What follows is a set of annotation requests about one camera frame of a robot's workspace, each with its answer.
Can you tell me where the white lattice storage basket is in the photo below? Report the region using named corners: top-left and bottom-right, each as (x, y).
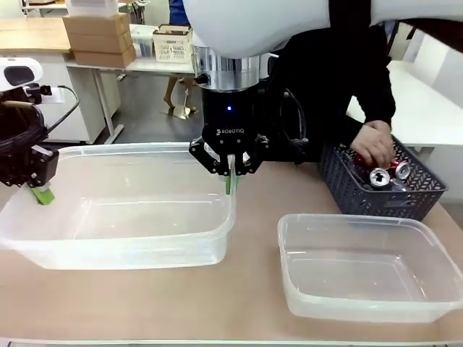
top-left (152, 24), bottom-right (193, 65)

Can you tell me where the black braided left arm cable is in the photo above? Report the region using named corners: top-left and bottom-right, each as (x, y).
top-left (0, 85), bottom-right (81, 157)

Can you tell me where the brown cardboard box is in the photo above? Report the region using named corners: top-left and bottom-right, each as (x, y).
top-left (72, 46), bottom-right (137, 69)
top-left (62, 13), bottom-right (131, 38)
top-left (67, 31), bottom-right (134, 53)

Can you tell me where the person's left hand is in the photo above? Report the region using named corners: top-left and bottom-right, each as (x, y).
top-left (349, 120), bottom-right (396, 168)

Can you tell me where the red can with silver top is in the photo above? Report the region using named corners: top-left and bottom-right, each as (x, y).
top-left (391, 161), bottom-right (412, 182)

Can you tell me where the clear lidded storage box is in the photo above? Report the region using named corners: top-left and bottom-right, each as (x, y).
top-left (129, 24), bottom-right (157, 59)

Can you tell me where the person's black-clothed torso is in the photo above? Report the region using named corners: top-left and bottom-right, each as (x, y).
top-left (258, 23), bottom-right (397, 166)

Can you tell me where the small clear plastic container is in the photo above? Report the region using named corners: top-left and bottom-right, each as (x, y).
top-left (277, 213), bottom-right (463, 325)

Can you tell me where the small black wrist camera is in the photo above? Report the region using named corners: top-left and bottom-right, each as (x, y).
top-left (22, 82), bottom-right (52, 106)

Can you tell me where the white desk with legs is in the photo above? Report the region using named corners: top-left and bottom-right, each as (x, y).
top-left (64, 53), bottom-right (198, 140)

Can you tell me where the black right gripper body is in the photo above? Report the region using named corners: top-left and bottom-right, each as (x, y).
top-left (200, 85), bottom-right (260, 157)

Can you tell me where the white drawer cabinet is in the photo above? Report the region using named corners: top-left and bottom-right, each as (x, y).
top-left (42, 66), bottom-right (123, 145)

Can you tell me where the wooden topped desk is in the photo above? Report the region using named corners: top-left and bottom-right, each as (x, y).
top-left (0, 17), bottom-right (72, 56)

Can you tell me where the dark grey woven plastic basket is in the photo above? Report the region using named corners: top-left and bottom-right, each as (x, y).
top-left (319, 134), bottom-right (449, 222)

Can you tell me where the person's black-sleeved left forearm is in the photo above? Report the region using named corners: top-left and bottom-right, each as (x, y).
top-left (347, 34), bottom-right (397, 128)

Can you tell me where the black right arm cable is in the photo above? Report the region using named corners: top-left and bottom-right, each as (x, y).
top-left (281, 88), bottom-right (310, 166)

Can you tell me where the crushed silver-topped drink can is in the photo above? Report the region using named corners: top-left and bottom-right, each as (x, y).
top-left (368, 167), bottom-right (392, 189)

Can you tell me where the large clear plastic container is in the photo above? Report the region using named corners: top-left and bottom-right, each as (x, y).
top-left (0, 142), bottom-right (239, 271)

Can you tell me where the white side table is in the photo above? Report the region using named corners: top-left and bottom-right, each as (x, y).
top-left (347, 59), bottom-right (463, 151)

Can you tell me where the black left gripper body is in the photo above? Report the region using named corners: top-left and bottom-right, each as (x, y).
top-left (0, 143), bottom-right (60, 189)

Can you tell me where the background person in blue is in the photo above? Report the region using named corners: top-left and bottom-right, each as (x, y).
top-left (163, 0), bottom-right (199, 111)

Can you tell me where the white box on cardboard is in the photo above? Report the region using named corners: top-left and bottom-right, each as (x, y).
top-left (67, 0), bottom-right (119, 18)

